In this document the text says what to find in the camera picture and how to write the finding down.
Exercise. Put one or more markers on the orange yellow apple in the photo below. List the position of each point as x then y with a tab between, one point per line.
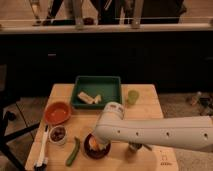
93	144

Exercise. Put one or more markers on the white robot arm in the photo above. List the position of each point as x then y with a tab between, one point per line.
190	133

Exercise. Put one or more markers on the red orange bowl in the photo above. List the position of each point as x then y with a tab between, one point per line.
57	113

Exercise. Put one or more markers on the dark brown bowl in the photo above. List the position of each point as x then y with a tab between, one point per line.
95	153

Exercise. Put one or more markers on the green plastic tray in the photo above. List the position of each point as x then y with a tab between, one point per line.
108	87

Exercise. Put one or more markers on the small beige piece in tray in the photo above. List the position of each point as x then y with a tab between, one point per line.
97	99

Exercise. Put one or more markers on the beige block in tray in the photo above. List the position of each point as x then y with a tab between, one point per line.
85	98

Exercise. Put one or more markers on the green plastic cup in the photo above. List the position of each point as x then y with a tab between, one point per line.
133	96

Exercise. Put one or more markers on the wooden table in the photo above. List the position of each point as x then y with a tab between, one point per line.
119	158

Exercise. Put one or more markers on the green cucumber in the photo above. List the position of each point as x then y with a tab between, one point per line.
74	152

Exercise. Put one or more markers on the metal measuring cup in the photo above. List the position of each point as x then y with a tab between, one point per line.
136	146

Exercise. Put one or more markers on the white cup with dark contents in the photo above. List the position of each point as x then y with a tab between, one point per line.
58	135

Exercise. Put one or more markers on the white handled dish brush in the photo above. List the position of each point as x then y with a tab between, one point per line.
40	161

